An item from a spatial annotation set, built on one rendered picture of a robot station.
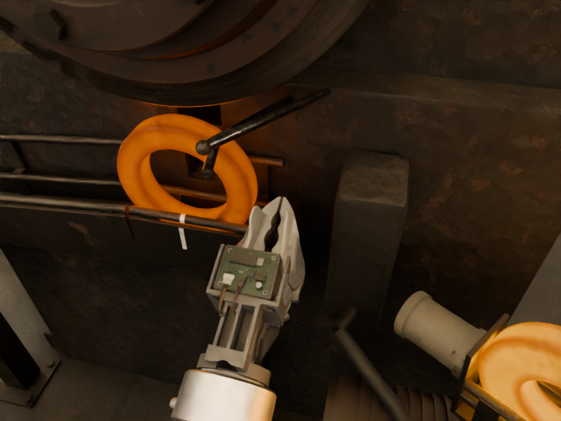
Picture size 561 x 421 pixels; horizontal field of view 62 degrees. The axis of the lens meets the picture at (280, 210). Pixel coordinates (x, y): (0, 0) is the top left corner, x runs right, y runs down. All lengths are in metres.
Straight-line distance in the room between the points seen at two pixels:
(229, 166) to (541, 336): 0.36
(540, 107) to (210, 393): 0.45
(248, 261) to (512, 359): 0.27
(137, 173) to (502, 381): 0.48
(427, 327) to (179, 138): 0.35
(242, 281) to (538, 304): 1.24
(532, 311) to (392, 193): 1.08
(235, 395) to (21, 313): 1.19
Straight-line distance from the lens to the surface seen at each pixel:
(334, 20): 0.42
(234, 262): 0.46
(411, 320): 0.56
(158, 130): 0.56
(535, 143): 0.60
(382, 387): 0.63
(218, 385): 0.43
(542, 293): 1.62
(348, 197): 0.52
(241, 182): 0.56
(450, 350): 0.55
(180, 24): 0.37
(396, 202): 0.52
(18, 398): 1.40
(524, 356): 0.50
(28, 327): 1.53
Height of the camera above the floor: 1.13
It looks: 43 degrees down
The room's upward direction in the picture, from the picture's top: straight up
